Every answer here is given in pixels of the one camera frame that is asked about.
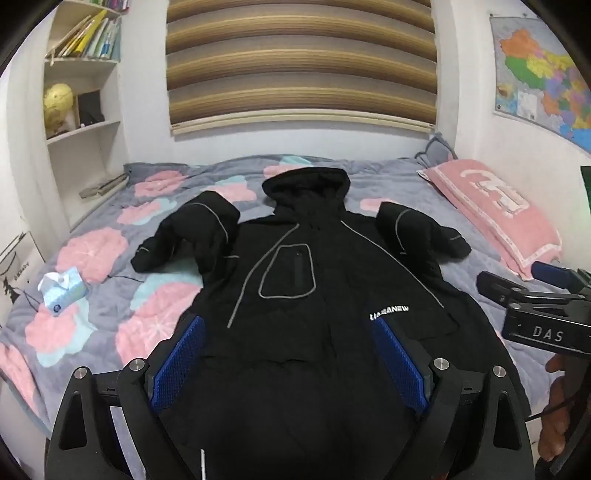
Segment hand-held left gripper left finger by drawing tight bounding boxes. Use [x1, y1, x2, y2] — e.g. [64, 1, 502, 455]
[46, 315, 207, 480]

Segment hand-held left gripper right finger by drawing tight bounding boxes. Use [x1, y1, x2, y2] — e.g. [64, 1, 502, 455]
[373, 318, 533, 480]

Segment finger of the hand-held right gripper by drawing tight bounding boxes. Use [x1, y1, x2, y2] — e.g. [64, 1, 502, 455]
[477, 271, 561, 308]
[531, 261, 591, 291]

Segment black hooded jacket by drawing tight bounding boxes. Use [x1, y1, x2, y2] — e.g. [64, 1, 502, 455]
[130, 167, 531, 480]

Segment person's right hand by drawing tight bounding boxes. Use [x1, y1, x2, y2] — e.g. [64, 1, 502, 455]
[538, 355, 583, 457]

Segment pink pillow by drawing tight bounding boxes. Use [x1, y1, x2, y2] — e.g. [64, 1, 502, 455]
[418, 159, 564, 280]

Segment dark panel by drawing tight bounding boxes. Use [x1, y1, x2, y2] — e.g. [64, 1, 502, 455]
[579, 164, 591, 224]

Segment blue tissue box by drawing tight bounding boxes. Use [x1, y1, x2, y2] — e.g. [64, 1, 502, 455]
[37, 267, 88, 317]

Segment grey pink floral blanket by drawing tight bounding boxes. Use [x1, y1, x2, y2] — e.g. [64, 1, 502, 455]
[0, 154, 591, 444]

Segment grey pillow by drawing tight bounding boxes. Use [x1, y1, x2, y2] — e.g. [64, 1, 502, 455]
[414, 132, 459, 166]

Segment ink drawing poster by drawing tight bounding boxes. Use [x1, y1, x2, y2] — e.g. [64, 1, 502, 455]
[0, 230, 47, 324]

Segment flat grey books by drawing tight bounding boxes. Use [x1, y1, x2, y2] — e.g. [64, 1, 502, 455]
[78, 173, 129, 199]

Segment white bookshelf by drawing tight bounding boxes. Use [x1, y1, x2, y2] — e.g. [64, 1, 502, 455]
[44, 0, 127, 232]

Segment black box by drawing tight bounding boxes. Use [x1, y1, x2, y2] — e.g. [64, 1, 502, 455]
[76, 90, 103, 126]

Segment yellow globe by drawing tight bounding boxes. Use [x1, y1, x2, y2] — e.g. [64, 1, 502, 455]
[44, 83, 76, 138]

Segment striped brown window blind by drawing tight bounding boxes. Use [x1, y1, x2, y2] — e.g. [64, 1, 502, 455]
[165, 0, 438, 136]

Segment row of thin books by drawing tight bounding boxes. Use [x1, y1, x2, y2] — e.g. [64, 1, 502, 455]
[56, 8, 122, 61]

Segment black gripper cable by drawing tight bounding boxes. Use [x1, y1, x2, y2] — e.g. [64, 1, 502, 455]
[526, 364, 583, 422]

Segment colourful wall map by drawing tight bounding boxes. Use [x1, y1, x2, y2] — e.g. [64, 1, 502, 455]
[489, 13, 591, 151]

